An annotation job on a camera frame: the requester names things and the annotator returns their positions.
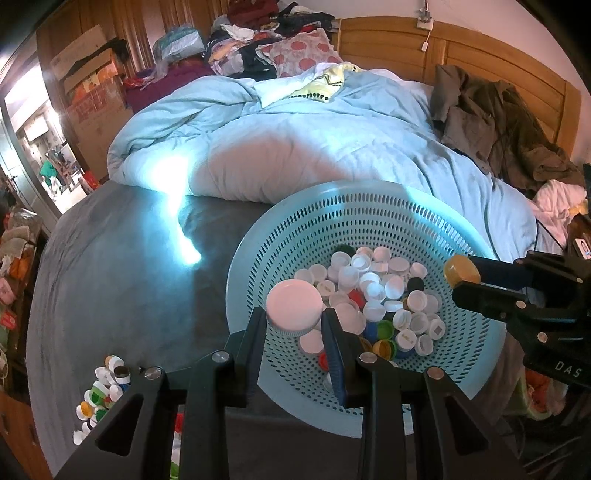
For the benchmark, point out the white wall socket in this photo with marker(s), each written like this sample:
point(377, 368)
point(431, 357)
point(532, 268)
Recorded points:
point(425, 21)

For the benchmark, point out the clear plastic bag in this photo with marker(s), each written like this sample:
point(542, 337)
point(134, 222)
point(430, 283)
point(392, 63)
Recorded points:
point(178, 44)

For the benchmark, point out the red floral pillow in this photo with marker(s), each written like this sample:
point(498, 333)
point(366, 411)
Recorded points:
point(300, 53)

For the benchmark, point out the cardboard box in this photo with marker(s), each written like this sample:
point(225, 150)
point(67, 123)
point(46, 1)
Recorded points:
point(97, 120)

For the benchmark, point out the wooden bed headboard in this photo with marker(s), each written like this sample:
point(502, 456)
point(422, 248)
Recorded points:
point(480, 53)

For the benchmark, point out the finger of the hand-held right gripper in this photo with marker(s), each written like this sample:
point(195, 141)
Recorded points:
point(489, 300)
point(503, 272)

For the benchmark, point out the light blue duvet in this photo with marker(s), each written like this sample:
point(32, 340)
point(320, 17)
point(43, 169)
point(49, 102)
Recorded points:
point(300, 152)

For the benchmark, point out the large white jar lid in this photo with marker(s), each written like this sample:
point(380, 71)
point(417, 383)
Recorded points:
point(295, 304)

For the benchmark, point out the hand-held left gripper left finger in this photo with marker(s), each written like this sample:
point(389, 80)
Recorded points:
point(255, 355)

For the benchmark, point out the heap of clothes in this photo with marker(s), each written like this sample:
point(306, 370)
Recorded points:
point(244, 46)

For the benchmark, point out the brown wooden wardrobe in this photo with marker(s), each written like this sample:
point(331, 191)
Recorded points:
point(138, 23)

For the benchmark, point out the heap of caps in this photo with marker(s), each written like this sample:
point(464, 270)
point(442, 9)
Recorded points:
point(383, 295)

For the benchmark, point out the pale pink cloth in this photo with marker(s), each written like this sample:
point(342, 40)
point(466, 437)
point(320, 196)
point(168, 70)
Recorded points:
point(558, 203)

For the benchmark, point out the light blue perforated basket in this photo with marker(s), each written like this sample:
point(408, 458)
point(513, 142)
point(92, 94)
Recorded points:
point(323, 221)

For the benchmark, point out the grey blanket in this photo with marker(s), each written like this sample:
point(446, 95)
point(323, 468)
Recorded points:
point(115, 277)

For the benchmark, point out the purple blanket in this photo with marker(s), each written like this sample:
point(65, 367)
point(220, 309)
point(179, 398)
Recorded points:
point(171, 81)

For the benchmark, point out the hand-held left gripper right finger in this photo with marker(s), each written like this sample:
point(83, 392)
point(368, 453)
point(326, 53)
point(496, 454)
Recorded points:
point(333, 360)

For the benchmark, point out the heap of bags and clutter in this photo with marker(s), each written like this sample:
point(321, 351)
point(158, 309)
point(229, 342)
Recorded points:
point(16, 258)

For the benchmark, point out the yellow and white cloth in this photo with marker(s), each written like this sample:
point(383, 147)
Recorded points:
point(328, 83)

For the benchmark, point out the pile of mixed bottle caps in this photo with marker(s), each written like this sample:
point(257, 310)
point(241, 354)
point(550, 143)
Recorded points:
point(99, 387)

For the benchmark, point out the light wooden dresser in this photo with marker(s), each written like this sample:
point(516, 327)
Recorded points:
point(18, 438)

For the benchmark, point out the yellow bottle cap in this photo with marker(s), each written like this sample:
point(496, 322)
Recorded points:
point(459, 270)

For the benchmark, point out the olive green jacket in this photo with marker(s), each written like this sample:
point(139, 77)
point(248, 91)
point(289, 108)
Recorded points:
point(489, 120)

